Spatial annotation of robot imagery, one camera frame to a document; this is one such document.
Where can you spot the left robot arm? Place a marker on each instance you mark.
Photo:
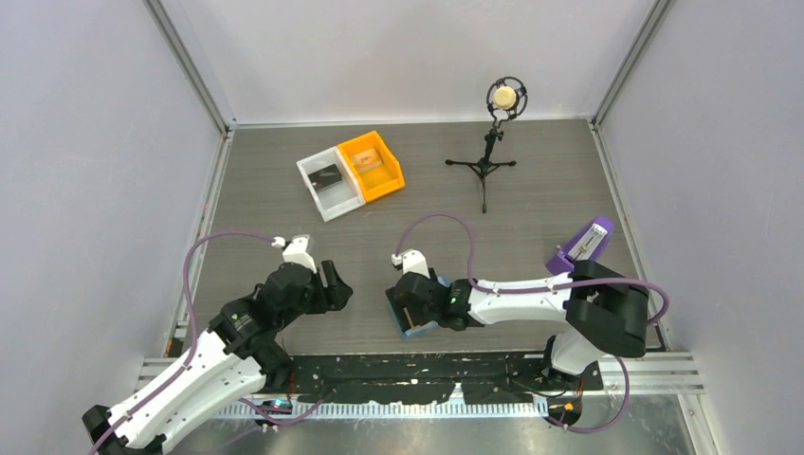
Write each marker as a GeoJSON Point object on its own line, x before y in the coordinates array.
{"type": "Point", "coordinates": [236, 356]}

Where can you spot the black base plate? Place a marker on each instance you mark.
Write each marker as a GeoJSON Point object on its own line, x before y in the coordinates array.
{"type": "Point", "coordinates": [420, 379]}

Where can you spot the microphone with shock mount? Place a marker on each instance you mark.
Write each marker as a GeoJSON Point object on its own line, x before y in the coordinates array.
{"type": "Point", "coordinates": [506, 99]}

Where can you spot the orange plastic bin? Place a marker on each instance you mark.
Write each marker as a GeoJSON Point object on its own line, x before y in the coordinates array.
{"type": "Point", "coordinates": [377, 170]}

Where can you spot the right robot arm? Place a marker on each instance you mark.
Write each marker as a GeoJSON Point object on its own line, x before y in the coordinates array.
{"type": "Point", "coordinates": [605, 313]}

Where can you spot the black tripod mic stand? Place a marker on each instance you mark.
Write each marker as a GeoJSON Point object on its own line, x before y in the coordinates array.
{"type": "Point", "coordinates": [484, 166]}

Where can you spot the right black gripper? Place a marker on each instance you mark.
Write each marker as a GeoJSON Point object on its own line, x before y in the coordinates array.
{"type": "Point", "coordinates": [399, 308]}

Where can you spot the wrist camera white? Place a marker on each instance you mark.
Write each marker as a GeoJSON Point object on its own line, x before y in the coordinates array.
{"type": "Point", "coordinates": [297, 251]}
{"type": "Point", "coordinates": [411, 261]}

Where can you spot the purple metronome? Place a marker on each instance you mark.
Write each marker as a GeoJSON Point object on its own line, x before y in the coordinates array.
{"type": "Point", "coordinates": [587, 244]}

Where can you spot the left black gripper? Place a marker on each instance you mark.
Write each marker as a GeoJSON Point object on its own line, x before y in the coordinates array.
{"type": "Point", "coordinates": [338, 291]}

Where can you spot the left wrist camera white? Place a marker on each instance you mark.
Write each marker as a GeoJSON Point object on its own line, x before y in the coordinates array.
{"type": "Point", "coordinates": [297, 251]}

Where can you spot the blue card holder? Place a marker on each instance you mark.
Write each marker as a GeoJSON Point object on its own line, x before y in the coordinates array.
{"type": "Point", "coordinates": [408, 300]}

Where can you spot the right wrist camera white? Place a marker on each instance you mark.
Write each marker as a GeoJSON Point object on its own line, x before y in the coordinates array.
{"type": "Point", "coordinates": [411, 261]}

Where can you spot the white plastic bin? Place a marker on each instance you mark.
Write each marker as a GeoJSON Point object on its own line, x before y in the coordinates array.
{"type": "Point", "coordinates": [339, 199]}

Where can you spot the card in orange bin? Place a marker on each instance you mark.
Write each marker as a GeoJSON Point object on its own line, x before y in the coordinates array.
{"type": "Point", "coordinates": [366, 160]}

